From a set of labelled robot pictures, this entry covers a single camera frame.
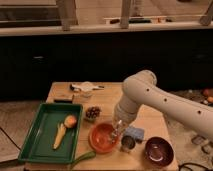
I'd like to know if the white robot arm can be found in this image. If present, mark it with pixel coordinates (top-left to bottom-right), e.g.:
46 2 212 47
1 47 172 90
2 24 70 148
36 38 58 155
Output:
113 70 213 141

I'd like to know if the red bowl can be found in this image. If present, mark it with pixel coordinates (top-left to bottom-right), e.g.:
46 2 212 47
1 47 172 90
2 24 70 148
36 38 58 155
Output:
88 122 119 154

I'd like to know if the dark purple bowl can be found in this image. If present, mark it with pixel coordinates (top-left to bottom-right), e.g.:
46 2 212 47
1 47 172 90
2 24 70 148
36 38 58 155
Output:
144 137 174 167

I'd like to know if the small metal cup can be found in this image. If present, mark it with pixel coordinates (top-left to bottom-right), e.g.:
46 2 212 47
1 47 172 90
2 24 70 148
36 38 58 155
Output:
121 136 136 153

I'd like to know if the bunch of toy grapes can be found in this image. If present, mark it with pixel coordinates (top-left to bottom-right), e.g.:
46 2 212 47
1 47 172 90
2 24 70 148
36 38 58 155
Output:
85 106 101 122

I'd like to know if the green toy pepper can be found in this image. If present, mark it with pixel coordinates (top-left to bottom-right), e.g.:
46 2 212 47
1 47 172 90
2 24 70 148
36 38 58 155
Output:
69 151 96 170

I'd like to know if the toy peach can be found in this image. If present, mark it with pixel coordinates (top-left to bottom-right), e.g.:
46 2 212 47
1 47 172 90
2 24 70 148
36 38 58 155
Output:
64 115 77 128

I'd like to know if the white citrus juicer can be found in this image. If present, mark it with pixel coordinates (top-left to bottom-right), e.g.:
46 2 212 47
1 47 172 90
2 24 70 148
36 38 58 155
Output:
70 81 104 92

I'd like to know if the toy yellow corn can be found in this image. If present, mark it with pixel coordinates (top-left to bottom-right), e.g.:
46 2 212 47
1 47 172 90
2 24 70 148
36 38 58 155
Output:
53 123 66 150

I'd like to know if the green plastic tray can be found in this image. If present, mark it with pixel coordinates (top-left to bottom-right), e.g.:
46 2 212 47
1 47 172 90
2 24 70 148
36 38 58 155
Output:
18 103 83 164

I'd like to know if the black floor cable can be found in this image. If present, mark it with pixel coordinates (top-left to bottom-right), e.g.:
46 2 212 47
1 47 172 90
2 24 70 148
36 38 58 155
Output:
178 161 213 171

